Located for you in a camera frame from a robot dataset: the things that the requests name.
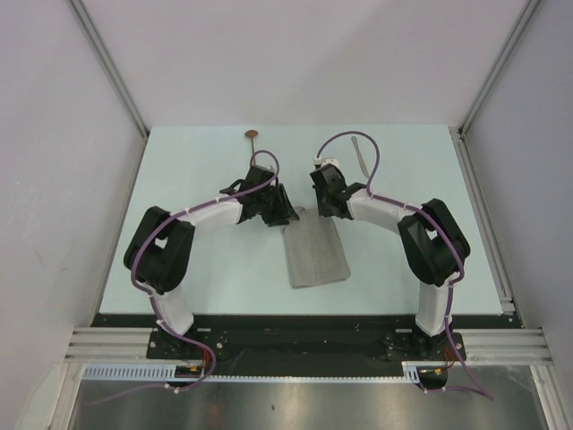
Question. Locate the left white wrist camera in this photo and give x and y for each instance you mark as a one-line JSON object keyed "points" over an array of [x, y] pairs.
{"points": [[268, 169]]}

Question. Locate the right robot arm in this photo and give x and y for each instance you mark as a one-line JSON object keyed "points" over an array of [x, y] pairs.
{"points": [[434, 245]]}

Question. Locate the aluminium frame post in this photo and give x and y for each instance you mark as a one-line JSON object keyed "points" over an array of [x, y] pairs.
{"points": [[500, 63], [100, 50]]}

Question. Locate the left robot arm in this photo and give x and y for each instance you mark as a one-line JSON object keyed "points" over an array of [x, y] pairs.
{"points": [[159, 253]]}

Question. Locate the silver knife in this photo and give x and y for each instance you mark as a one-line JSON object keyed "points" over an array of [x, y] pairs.
{"points": [[360, 158]]}

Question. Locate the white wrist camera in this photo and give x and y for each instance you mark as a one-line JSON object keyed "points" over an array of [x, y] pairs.
{"points": [[320, 162], [268, 169]]}

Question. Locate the right aluminium frame post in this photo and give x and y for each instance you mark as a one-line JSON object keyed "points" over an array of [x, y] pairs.
{"points": [[500, 63]]}

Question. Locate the white slotted cable duct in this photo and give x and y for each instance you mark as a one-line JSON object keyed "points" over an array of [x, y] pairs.
{"points": [[398, 372]]}

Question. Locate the grey cloth napkin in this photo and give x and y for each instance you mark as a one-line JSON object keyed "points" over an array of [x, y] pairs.
{"points": [[315, 254]]}

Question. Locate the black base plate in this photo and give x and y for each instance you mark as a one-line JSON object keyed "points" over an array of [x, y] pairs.
{"points": [[313, 343]]}

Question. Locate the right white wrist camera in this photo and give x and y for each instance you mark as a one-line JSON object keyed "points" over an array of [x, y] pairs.
{"points": [[320, 162]]}

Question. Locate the aluminium cross rail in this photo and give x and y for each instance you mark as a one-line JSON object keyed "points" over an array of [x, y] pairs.
{"points": [[487, 347]]}

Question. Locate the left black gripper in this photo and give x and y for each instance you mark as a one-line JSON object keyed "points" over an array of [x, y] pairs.
{"points": [[284, 209]]}

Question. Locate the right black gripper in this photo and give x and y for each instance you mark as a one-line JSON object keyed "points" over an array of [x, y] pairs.
{"points": [[324, 211]]}

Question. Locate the brown wooden spoon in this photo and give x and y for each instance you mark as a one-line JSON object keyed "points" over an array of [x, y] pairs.
{"points": [[251, 136]]}

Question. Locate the left aluminium frame post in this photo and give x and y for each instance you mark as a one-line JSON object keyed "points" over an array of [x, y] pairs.
{"points": [[100, 50]]}

